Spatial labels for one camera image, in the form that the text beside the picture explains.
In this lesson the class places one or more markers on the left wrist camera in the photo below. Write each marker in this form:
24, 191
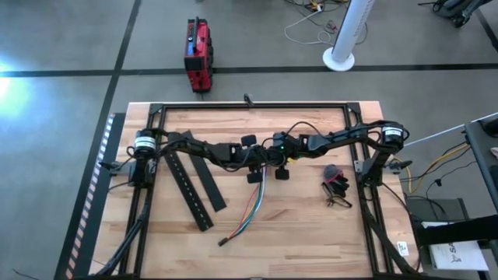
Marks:
244, 155

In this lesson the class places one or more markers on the dark side table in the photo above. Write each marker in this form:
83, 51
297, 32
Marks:
484, 155

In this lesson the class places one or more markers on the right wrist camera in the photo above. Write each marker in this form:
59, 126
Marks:
290, 149

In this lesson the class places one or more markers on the black taped bundle end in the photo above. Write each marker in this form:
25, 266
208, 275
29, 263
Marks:
223, 242

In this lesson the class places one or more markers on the white booklet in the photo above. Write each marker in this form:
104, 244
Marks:
457, 256

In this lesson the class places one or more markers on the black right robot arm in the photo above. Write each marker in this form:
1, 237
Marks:
350, 136

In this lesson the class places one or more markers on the white rod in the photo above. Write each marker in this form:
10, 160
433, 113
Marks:
428, 138

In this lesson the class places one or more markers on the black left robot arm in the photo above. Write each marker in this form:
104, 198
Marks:
194, 148

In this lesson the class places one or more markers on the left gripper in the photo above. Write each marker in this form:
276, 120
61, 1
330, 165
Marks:
233, 152

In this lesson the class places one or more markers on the red portable radio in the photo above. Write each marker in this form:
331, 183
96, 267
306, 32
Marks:
198, 58

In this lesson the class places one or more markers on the black aluminium table frame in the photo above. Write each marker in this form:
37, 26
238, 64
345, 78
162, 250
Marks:
253, 106

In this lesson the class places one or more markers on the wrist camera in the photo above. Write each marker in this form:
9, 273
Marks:
244, 155
290, 149

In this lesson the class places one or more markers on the black floor box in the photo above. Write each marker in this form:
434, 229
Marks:
435, 212

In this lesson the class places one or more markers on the grey work glove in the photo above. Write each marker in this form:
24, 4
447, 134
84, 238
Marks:
334, 175

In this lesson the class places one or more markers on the grey wheeled device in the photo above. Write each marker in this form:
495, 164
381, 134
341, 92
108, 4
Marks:
455, 9

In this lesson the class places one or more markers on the white tower column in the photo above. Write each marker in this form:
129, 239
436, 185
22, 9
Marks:
346, 31

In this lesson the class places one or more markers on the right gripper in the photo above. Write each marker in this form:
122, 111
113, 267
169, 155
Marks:
301, 145

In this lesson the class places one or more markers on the black duct cover strip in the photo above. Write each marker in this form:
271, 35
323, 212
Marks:
208, 183

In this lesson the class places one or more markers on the black table clamp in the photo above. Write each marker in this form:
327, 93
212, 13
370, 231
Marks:
249, 100

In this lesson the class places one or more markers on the white label sticker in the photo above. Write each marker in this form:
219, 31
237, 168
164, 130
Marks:
403, 248

